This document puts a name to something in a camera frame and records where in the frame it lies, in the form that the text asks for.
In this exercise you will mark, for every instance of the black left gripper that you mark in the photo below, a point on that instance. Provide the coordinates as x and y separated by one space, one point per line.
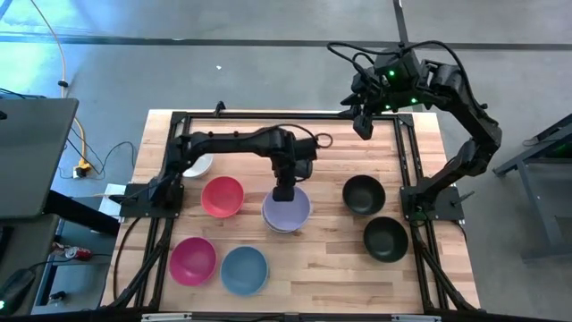
284 172

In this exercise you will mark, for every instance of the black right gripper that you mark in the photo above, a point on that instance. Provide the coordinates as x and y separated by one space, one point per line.
372 99

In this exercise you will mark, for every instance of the lavender bowl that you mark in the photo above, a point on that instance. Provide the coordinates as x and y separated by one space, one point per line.
286 214

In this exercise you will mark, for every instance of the white bowl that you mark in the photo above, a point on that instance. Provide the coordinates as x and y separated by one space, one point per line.
286 231
201 169

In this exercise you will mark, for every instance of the coral bowl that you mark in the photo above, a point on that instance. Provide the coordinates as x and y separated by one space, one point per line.
222 197

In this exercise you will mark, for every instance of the black bowl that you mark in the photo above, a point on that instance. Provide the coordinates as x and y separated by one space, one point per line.
364 195
385 240

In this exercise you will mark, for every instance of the blue bowl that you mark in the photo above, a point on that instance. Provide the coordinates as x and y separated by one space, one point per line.
244 270

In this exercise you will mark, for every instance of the magenta bowl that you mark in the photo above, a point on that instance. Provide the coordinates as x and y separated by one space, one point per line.
193 261

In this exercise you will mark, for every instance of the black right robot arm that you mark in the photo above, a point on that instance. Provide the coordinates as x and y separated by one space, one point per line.
473 116

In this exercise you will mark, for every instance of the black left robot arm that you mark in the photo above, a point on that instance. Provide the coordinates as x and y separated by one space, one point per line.
232 141

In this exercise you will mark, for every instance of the black curved clamp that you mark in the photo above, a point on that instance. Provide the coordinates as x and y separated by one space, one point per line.
220 108

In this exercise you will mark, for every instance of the white paper sheet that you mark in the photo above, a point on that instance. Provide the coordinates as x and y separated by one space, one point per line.
107 212

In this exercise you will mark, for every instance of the grey metal cart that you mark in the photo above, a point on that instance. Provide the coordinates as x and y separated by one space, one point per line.
532 205

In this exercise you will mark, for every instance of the yellow power plug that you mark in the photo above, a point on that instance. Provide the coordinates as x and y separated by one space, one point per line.
83 169

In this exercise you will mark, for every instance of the red drink can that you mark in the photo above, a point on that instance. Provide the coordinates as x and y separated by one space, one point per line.
80 254

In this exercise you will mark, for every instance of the grey laptop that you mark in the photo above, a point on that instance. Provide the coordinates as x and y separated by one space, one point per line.
36 156

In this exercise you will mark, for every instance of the grey desk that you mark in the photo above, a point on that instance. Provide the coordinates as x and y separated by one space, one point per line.
22 250

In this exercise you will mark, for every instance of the black computer mouse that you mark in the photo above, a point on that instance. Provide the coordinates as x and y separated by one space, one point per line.
15 288

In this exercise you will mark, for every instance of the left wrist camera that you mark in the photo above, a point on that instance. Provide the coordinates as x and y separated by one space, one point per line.
304 170

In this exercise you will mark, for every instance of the black aluminium table frame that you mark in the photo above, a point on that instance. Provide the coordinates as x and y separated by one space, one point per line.
268 116

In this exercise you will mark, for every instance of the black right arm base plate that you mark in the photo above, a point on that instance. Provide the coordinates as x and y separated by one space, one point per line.
447 210

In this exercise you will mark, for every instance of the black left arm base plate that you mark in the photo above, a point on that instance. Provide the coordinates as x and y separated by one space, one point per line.
134 208

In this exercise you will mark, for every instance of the silver bracket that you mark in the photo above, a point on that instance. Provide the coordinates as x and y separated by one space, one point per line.
167 317
415 318

